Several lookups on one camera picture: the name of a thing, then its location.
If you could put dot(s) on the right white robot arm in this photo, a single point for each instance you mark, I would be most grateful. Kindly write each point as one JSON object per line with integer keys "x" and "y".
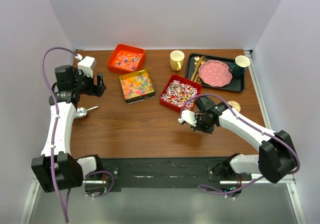
{"x": 276, "y": 156}

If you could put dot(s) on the silver metal scoop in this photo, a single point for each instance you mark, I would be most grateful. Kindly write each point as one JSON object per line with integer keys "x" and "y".
{"x": 82, "y": 112}

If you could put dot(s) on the orange tray of candies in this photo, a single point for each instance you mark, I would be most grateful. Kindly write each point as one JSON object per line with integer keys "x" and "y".
{"x": 126, "y": 59}

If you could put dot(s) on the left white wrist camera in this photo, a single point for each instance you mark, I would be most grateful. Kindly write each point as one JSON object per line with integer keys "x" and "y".
{"x": 86, "y": 65}

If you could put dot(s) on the yellow mug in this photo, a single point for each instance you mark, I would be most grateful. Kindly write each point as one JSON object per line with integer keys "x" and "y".
{"x": 176, "y": 60}

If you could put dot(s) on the aluminium frame rail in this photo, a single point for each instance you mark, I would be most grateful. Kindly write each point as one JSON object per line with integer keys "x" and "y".
{"x": 260, "y": 178}

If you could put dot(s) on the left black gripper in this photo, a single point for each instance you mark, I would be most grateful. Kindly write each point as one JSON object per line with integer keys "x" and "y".
{"x": 94, "y": 90}

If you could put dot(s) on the gold knife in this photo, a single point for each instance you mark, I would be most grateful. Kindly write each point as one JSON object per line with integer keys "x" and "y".
{"x": 200, "y": 62}

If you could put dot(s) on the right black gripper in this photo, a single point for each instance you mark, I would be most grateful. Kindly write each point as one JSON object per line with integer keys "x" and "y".
{"x": 209, "y": 130}

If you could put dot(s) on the gold fork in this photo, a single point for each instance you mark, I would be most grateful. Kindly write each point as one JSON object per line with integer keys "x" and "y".
{"x": 196, "y": 63}

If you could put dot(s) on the red tray of lollipops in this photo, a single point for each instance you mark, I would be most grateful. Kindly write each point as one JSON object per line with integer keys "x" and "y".
{"x": 177, "y": 91}

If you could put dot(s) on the gold jar lid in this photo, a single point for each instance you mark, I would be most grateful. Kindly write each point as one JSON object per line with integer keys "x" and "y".
{"x": 235, "y": 105}

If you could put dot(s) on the pink dotted plate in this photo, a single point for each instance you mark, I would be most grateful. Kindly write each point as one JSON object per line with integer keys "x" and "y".
{"x": 215, "y": 73}

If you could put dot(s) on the dark green mug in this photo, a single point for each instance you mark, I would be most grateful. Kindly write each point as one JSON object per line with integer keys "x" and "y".
{"x": 238, "y": 67}

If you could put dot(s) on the gold tin of gummies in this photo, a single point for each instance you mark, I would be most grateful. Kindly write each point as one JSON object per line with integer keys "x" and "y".
{"x": 137, "y": 86}

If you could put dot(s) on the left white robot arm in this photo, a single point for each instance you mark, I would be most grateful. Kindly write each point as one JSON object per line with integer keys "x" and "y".
{"x": 71, "y": 83}

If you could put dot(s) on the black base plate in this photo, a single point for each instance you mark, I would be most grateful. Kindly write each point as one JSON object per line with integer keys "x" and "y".
{"x": 162, "y": 173}

